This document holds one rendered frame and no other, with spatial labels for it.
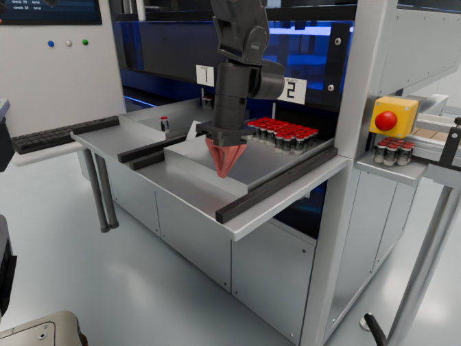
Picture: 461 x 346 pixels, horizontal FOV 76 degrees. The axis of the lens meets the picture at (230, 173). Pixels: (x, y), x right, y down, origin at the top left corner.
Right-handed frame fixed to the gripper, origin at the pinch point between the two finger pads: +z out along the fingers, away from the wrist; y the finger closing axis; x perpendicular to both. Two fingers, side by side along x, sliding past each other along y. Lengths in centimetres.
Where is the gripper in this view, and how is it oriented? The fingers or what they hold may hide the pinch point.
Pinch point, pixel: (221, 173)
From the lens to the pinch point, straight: 57.2
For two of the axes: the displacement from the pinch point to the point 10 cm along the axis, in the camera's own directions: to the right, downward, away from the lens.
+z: -1.2, 9.4, 3.3
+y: 6.8, -1.6, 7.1
